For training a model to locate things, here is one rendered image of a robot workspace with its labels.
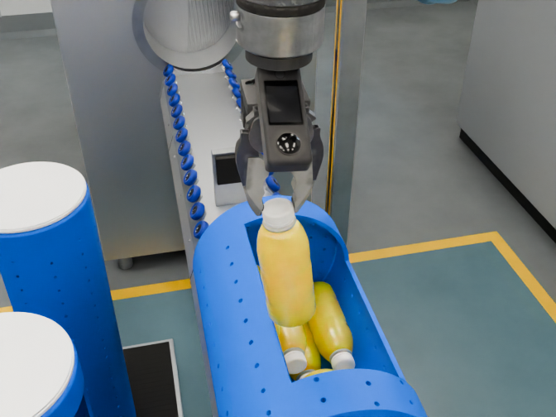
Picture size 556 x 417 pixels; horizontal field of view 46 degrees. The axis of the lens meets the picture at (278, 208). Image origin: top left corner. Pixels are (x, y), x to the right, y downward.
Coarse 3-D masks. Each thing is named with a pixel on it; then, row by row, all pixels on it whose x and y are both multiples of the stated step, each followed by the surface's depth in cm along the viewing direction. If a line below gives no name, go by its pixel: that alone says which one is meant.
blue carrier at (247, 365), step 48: (240, 240) 107; (336, 240) 123; (240, 288) 100; (336, 288) 124; (240, 336) 93; (384, 336) 105; (240, 384) 88; (288, 384) 83; (336, 384) 82; (384, 384) 84
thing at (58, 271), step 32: (64, 224) 144; (96, 224) 161; (0, 256) 143; (32, 256) 144; (64, 256) 148; (96, 256) 159; (32, 288) 149; (64, 288) 152; (96, 288) 161; (64, 320) 157; (96, 320) 165; (96, 352) 169; (96, 384) 175; (128, 384) 193; (96, 416) 181; (128, 416) 194
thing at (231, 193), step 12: (216, 156) 155; (228, 156) 155; (216, 168) 156; (228, 168) 156; (216, 180) 160; (228, 180) 158; (240, 180) 159; (216, 192) 162; (228, 192) 162; (240, 192) 163; (216, 204) 164; (228, 204) 165
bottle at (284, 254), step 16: (256, 240) 81; (272, 240) 79; (288, 240) 78; (304, 240) 80; (272, 256) 79; (288, 256) 79; (304, 256) 81; (272, 272) 81; (288, 272) 80; (304, 272) 82; (272, 288) 83; (288, 288) 82; (304, 288) 83; (272, 304) 85; (288, 304) 84; (304, 304) 85; (272, 320) 88; (288, 320) 86; (304, 320) 87
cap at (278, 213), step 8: (272, 200) 79; (280, 200) 79; (288, 200) 79; (264, 208) 78; (272, 208) 78; (280, 208) 78; (288, 208) 78; (264, 216) 78; (272, 216) 77; (280, 216) 77; (288, 216) 77; (272, 224) 78; (280, 224) 78; (288, 224) 78
